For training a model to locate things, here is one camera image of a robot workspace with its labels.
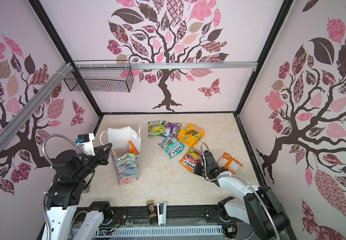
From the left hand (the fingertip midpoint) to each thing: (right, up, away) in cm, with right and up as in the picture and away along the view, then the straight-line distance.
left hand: (112, 147), depth 67 cm
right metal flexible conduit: (+50, -9, -11) cm, 52 cm away
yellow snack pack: (+39, +3, +33) cm, 51 cm away
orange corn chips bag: (+3, -4, +18) cm, 19 cm away
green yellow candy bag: (+15, +8, +40) cm, 43 cm away
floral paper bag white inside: (-2, -3, +21) cm, 22 cm away
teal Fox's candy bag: (+26, -3, +30) cm, 40 cm away
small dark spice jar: (+18, -35, +4) cm, 39 cm away
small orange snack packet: (+62, -13, +22) cm, 67 cm away
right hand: (+41, -15, +22) cm, 49 cm away
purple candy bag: (+26, +8, +40) cm, 48 cm away
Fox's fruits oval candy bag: (+38, -11, +25) cm, 47 cm away
